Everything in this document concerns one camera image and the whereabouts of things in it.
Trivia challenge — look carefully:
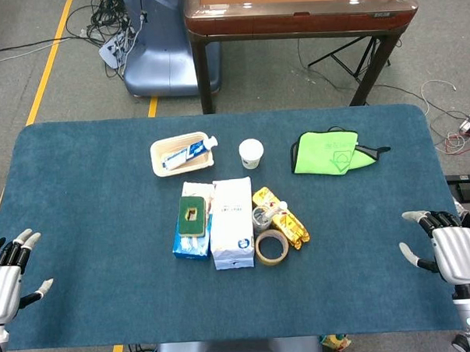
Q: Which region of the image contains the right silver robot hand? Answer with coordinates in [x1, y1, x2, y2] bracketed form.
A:
[397, 207, 470, 289]

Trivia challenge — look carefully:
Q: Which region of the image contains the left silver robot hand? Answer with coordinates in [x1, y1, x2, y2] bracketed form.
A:
[0, 227, 55, 324]

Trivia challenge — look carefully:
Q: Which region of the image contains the clear plastic tube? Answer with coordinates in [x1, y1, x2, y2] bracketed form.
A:
[258, 200, 289, 223]

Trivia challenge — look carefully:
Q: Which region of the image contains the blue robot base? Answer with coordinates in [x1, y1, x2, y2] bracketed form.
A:
[120, 0, 223, 99]

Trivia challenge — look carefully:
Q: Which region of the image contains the blue white toothpaste tube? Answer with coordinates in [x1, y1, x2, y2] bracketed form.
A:
[161, 136, 220, 171]

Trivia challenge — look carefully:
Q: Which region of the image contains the black foot pedal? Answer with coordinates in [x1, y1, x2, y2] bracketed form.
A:
[445, 173, 470, 203]

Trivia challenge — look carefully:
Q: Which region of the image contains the green cloth bag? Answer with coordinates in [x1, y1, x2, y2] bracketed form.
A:
[288, 124, 392, 174]

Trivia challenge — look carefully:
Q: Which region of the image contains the yellow printed packet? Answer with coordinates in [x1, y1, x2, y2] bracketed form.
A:
[319, 333, 352, 352]

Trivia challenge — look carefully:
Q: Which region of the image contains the green microfibre cloth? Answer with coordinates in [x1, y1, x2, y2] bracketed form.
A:
[291, 128, 378, 178]

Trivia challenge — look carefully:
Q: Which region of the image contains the yellow foil snack packet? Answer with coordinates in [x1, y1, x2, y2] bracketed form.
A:
[251, 185, 312, 253]

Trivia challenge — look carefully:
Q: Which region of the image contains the blue tissue box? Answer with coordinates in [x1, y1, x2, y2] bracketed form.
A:
[169, 179, 218, 262]

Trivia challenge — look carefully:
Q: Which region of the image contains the yellow packing tape roll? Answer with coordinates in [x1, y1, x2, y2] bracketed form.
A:
[254, 228, 292, 267]

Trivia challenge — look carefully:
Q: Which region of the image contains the clear plastic jar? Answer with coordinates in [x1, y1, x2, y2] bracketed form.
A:
[251, 205, 277, 234]

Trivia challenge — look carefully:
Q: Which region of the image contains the beige food tray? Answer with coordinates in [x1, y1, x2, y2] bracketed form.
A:
[149, 130, 216, 178]

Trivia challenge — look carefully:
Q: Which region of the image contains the green yellow sponge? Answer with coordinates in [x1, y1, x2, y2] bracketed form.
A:
[176, 195, 208, 238]

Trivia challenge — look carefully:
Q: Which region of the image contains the white paper bag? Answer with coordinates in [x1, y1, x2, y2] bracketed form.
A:
[207, 176, 257, 271]

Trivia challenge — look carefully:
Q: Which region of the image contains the white paper cup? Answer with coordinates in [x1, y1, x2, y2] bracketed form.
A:
[238, 137, 266, 171]

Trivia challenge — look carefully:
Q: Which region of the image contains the brown mahjong table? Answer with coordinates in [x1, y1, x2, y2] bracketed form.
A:
[183, 0, 423, 116]

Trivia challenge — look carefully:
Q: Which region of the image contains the red cable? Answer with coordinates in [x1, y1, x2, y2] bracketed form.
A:
[434, 131, 470, 157]

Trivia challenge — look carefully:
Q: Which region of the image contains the white cable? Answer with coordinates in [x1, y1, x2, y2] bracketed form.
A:
[420, 78, 460, 112]

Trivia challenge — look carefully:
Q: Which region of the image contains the long black floor cable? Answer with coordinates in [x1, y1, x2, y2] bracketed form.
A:
[296, 31, 470, 143]

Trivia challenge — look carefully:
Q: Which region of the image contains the black cable bundle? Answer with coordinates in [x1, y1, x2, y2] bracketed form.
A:
[62, 0, 140, 81]

